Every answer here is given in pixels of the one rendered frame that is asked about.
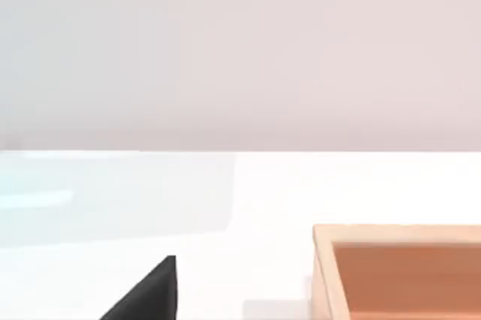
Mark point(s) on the shallow salmon-coloured box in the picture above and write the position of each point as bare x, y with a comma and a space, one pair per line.
398, 275

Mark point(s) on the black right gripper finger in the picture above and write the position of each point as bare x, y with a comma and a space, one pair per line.
156, 295

